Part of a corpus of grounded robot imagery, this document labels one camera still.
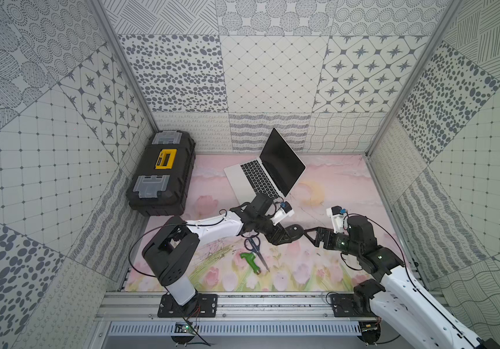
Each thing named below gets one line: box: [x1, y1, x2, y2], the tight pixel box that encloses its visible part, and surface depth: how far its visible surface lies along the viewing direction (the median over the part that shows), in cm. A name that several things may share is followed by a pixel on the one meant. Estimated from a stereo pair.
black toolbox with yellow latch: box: [126, 130, 197, 217], surface depth 94 cm
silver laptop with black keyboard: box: [223, 127, 306, 206], surface depth 113 cm
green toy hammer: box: [239, 251, 261, 275], surface depth 85 cm
